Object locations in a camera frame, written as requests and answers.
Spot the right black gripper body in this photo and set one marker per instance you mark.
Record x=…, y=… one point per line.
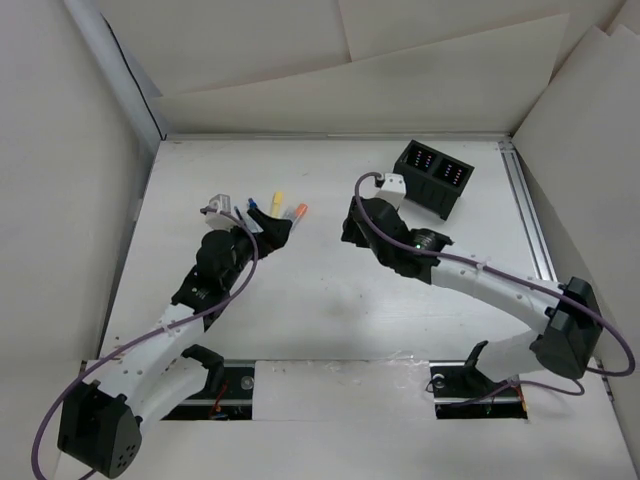
x=357, y=235

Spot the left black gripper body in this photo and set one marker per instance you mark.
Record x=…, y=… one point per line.
x=266, y=240

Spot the yellow highlighter marker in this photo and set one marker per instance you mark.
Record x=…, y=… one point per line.
x=276, y=204

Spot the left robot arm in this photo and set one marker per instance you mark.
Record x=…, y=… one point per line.
x=104, y=420

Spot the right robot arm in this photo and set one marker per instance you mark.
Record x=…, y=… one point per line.
x=560, y=319

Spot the black two-compartment organizer box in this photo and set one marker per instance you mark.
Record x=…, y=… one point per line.
x=434, y=180

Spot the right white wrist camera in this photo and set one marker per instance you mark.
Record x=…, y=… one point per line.
x=391, y=188

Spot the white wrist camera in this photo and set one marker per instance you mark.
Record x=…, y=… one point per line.
x=391, y=188
x=217, y=212

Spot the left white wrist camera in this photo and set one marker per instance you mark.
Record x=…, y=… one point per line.
x=217, y=212

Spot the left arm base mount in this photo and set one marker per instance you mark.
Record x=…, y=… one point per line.
x=227, y=399

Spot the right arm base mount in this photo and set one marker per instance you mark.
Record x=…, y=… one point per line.
x=461, y=394

